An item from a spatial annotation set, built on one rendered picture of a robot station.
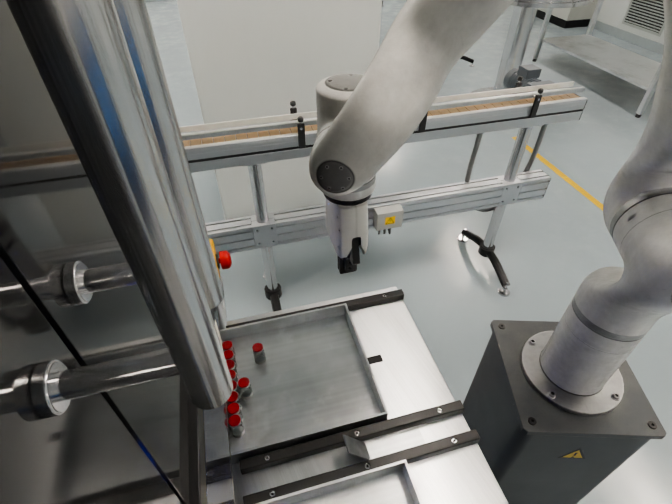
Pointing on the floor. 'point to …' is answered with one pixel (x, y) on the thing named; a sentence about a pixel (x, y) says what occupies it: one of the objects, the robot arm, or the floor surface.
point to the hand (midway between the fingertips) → (347, 261)
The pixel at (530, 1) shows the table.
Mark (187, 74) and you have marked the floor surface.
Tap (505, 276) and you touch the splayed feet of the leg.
